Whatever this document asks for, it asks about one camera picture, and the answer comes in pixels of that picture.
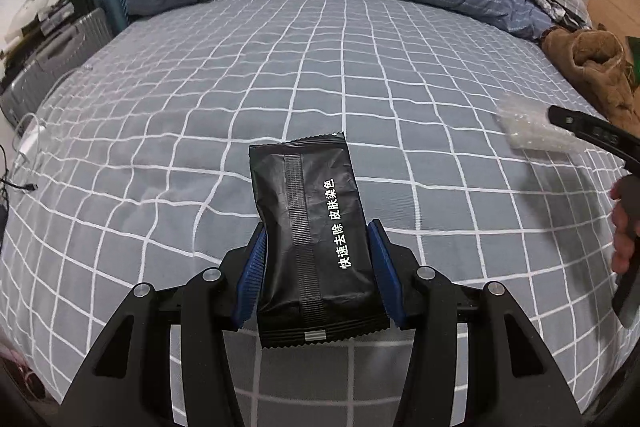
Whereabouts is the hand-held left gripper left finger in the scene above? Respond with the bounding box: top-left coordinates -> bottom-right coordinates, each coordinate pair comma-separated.
60,222 -> 268,427

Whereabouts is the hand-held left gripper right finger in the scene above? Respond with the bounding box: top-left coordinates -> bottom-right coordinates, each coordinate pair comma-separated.
367,219 -> 583,427

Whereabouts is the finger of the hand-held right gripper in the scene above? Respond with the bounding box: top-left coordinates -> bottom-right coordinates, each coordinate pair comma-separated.
547,105 -> 640,168

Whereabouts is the clear plastic wrap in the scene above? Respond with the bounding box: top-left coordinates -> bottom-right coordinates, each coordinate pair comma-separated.
496,94 -> 588,154

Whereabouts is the black sachet packet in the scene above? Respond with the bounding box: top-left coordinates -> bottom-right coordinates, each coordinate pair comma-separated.
248,132 -> 392,349

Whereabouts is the person's right hand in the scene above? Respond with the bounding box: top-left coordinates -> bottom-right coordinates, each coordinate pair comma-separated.
610,174 -> 640,275

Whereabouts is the brown fleece jacket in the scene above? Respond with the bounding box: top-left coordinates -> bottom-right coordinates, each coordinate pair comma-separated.
540,24 -> 640,138

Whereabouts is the dark patterned cloth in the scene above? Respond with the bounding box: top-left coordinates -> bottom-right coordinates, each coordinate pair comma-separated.
624,34 -> 640,88

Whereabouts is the wooden headboard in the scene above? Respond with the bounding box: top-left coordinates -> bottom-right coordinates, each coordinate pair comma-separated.
587,0 -> 640,72

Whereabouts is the grey checked blanket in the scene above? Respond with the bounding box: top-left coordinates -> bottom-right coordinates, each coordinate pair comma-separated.
0,0 -> 640,427

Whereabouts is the white charger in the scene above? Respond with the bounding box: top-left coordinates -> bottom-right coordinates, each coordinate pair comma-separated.
15,127 -> 43,158

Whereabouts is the grey suitcase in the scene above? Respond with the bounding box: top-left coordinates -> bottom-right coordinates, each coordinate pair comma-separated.
0,7 -> 113,122

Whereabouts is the white appliance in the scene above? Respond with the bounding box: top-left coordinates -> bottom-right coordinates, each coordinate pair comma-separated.
5,0 -> 56,48

